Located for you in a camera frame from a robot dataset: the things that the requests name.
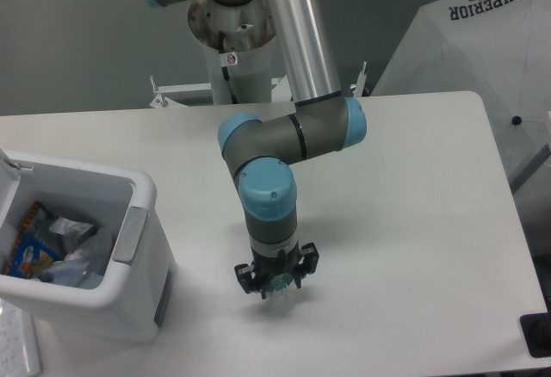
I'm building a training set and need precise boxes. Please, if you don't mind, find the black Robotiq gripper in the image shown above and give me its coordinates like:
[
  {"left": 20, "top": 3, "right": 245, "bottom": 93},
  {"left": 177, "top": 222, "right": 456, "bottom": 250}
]
[{"left": 234, "top": 243, "right": 319, "bottom": 300}]

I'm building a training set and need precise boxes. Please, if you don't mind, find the clear bottle with green label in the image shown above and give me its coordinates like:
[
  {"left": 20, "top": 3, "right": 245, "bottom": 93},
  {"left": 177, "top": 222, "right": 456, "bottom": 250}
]
[{"left": 264, "top": 275, "right": 296, "bottom": 309}]

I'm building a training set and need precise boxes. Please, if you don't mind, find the crushed clear blue bottle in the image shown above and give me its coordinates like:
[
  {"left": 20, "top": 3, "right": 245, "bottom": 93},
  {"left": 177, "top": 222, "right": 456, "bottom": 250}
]
[{"left": 33, "top": 226, "right": 113, "bottom": 289}]

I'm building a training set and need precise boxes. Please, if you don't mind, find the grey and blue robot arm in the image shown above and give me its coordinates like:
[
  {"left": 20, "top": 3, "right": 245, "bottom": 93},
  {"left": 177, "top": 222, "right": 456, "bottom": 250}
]
[{"left": 146, "top": 0, "right": 367, "bottom": 296}]

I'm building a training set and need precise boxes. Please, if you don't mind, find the white trash can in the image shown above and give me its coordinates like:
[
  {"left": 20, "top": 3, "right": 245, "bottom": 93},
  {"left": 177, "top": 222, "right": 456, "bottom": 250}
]
[{"left": 1, "top": 151, "right": 176, "bottom": 342}]

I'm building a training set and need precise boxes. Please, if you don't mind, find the silver crumpled wrapper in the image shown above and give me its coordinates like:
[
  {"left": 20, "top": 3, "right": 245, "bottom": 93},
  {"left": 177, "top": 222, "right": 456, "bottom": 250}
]
[{"left": 48, "top": 217, "right": 97, "bottom": 253}]

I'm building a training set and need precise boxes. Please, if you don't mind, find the blue snack bag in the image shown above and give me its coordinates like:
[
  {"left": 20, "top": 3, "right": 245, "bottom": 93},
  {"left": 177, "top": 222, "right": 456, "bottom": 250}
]
[{"left": 2, "top": 201, "right": 64, "bottom": 279}]

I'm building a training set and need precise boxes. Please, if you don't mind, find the black device at table edge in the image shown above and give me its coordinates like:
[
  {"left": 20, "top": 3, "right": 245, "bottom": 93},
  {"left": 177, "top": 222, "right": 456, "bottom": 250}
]
[{"left": 520, "top": 312, "right": 550, "bottom": 358}]

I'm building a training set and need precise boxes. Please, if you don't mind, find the white Superior umbrella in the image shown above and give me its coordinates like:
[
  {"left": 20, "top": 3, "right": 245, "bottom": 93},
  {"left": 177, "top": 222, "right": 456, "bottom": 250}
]
[{"left": 373, "top": 0, "right": 550, "bottom": 179}]

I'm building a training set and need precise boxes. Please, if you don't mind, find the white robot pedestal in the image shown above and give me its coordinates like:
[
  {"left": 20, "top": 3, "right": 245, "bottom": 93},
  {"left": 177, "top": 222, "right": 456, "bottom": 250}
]
[{"left": 150, "top": 0, "right": 293, "bottom": 108}]

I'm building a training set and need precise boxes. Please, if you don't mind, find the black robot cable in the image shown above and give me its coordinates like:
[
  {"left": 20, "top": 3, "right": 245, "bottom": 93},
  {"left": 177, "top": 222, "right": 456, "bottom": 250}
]
[{"left": 217, "top": 30, "right": 239, "bottom": 105}]

